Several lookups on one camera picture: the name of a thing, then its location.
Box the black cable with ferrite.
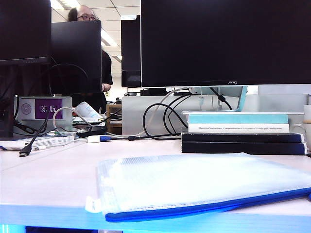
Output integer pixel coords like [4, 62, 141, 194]
[210, 86, 233, 110]

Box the long white monitor cable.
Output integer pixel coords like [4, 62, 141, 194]
[106, 87, 190, 139]

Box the ceiling light panel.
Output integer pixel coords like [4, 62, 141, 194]
[50, 0, 81, 10]
[101, 28, 119, 47]

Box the purple name plate holder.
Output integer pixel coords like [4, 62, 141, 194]
[18, 96, 73, 132]

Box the thin black book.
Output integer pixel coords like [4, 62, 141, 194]
[181, 132, 306, 143]

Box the white and blue adapter plug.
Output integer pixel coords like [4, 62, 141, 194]
[87, 134, 112, 143]

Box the black monitor rear side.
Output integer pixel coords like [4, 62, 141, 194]
[51, 20, 102, 94]

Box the person with glasses black shirt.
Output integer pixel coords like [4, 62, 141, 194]
[68, 5, 114, 115]

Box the white booklet stack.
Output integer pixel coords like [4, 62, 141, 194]
[0, 135, 75, 151]

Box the teal book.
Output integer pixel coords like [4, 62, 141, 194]
[188, 114, 290, 124]

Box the large black AOC monitor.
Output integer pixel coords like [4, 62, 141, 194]
[140, 0, 311, 87]

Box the black HDMI cable with plug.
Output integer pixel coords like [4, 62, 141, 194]
[19, 110, 49, 158]

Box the flat black monitor base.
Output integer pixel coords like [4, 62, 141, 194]
[140, 87, 169, 96]

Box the brown wooden shelf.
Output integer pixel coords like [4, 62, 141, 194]
[106, 103, 123, 135]

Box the white looped cable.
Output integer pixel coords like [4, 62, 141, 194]
[52, 106, 94, 136]

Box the transparent file bag blue zipper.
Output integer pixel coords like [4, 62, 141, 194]
[85, 152, 311, 223]

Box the black monitor with thin bezel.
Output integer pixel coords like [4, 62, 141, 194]
[0, 0, 52, 66]

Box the white tube with blue print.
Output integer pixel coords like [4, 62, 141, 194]
[74, 101, 104, 122]

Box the black arched cable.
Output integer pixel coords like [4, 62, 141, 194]
[50, 63, 90, 94]

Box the narrow black monitor side view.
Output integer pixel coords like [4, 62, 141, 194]
[121, 15, 142, 88]

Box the dark box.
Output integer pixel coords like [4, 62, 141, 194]
[0, 96, 15, 138]

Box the white book with printed spine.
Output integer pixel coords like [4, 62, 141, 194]
[188, 123, 291, 133]

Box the silver light-blue monitor stand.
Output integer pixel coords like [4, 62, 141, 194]
[181, 85, 306, 115]

